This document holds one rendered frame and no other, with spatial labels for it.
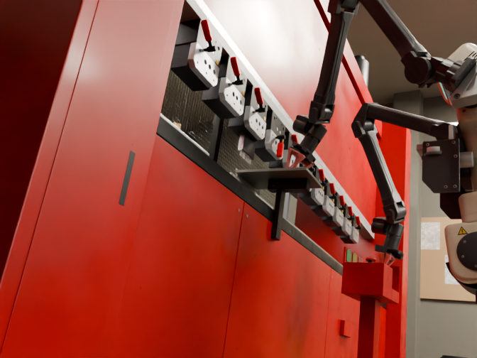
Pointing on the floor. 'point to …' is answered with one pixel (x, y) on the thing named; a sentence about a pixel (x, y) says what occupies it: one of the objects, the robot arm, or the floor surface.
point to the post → (216, 138)
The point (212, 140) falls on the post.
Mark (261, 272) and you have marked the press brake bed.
